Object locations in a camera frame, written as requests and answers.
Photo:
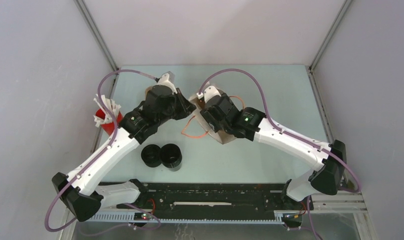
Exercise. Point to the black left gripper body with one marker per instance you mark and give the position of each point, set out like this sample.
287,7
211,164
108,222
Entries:
181,111

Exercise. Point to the black cup stack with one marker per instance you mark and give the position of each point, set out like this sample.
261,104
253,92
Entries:
171,156

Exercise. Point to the white paper bag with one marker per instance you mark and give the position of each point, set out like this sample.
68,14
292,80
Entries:
220,136

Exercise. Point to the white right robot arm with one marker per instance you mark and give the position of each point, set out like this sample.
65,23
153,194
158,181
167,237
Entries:
224,122

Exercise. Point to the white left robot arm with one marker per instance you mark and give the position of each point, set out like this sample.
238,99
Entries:
80,189

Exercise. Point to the red cup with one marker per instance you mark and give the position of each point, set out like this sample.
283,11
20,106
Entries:
106,124

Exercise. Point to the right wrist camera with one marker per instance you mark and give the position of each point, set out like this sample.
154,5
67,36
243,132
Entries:
210,92

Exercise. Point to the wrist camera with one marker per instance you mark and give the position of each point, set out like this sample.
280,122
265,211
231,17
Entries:
210,92
167,80

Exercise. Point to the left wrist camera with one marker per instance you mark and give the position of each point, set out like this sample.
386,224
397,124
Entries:
167,80

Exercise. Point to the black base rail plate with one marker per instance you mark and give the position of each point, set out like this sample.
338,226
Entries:
228,202

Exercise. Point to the aluminium frame post left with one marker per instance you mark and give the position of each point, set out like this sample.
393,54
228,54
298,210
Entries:
89,20

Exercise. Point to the aluminium frame post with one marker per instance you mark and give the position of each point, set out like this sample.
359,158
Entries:
89,20
330,34

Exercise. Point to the aluminium frame post right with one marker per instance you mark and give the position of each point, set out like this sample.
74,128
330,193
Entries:
330,34

